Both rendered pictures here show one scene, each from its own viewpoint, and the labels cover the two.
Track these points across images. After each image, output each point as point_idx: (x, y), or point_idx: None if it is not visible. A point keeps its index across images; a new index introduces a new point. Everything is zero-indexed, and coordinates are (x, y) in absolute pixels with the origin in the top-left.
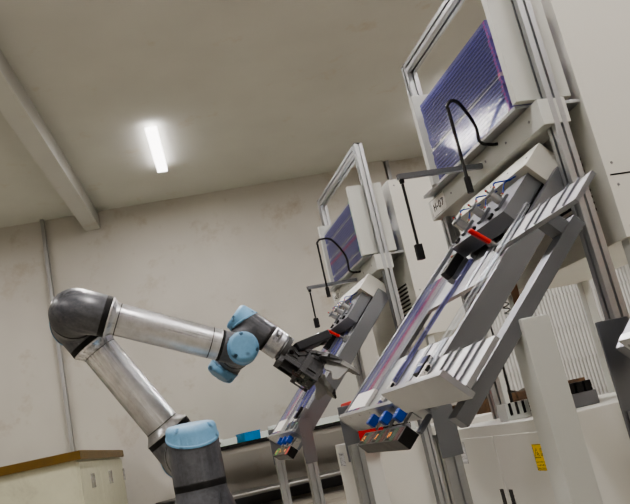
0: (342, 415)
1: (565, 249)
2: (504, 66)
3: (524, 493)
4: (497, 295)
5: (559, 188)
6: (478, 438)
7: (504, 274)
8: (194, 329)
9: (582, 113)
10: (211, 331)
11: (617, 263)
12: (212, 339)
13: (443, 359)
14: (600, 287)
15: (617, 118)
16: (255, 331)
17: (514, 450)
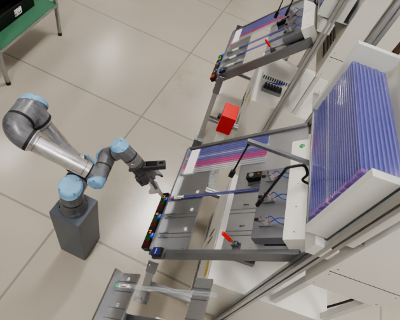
0: (186, 153)
1: None
2: (322, 214)
3: (209, 248)
4: (210, 258)
5: (287, 258)
6: (223, 210)
7: (220, 256)
8: (72, 167)
9: (357, 247)
10: (81, 171)
11: None
12: (80, 174)
13: (126, 301)
14: (264, 283)
15: (374, 264)
16: (120, 158)
17: (213, 242)
